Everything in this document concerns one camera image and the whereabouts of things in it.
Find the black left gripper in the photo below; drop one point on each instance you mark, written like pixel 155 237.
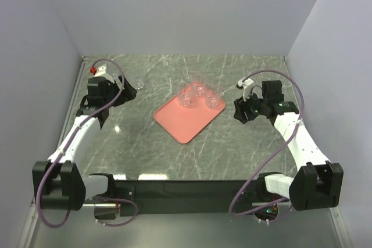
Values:
pixel 128 93

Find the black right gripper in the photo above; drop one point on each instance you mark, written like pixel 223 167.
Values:
pixel 240 106

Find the clear faceted glass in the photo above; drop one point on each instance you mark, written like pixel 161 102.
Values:
pixel 184 95
pixel 213 94
pixel 139 81
pixel 198 82

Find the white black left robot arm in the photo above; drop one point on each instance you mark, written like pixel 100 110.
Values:
pixel 57 182

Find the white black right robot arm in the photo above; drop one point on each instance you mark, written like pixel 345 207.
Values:
pixel 318 181

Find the pink plastic tray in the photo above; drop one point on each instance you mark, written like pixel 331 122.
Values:
pixel 184 123

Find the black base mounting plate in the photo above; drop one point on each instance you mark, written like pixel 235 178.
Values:
pixel 188 197

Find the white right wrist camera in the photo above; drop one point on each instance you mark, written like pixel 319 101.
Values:
pixel 246 85

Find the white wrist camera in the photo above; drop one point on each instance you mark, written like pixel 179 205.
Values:
pixel 246 85
pixel 99 71

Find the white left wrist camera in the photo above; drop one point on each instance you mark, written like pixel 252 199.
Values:
pixel 99 71

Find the aluminium front frame rail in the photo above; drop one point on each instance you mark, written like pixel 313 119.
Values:
pixel 80 230

